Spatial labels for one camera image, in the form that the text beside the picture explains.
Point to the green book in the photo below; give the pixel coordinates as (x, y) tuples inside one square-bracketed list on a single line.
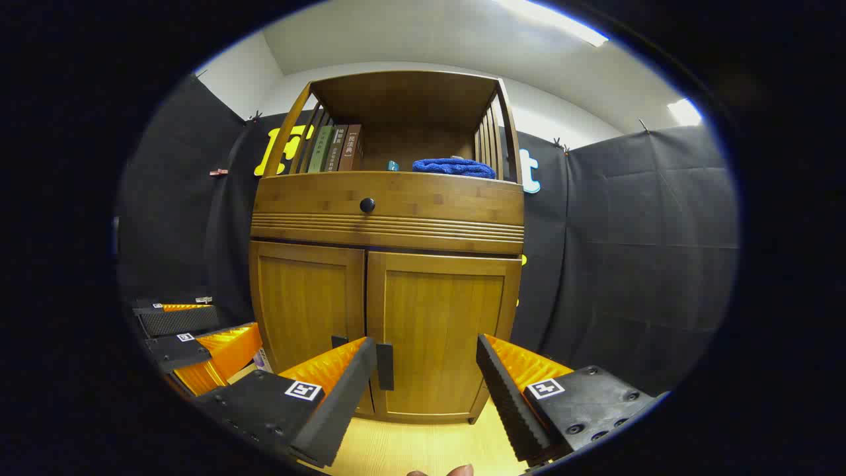
[(322, 149)]

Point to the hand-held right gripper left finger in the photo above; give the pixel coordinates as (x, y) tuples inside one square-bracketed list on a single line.
[(337, 410)]

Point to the black backdrop cloth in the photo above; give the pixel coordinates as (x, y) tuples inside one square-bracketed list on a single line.
[(628, 231)]

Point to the dark brown book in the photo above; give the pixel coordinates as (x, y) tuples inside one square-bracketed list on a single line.
[(336, 149)]

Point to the small ceiling light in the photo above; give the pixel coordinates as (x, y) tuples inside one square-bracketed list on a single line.
[(685, 111)]

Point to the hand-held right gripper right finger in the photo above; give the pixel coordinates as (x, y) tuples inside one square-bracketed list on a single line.
[(505, 403)]

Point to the purple book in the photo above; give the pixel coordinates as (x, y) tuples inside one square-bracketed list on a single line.
[(262, 361)]

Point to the reddish brown book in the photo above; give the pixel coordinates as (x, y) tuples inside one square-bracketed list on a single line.
[(351, 149)]

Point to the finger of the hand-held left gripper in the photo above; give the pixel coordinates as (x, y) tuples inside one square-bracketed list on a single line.
[(178, 320), (178, 348)]

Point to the blue folded towel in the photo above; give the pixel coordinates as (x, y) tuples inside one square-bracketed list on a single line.
[(456, 166)]

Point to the wooden double-door shoe cabinet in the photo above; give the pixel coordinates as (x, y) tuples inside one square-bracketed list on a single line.
[(396, 92)]

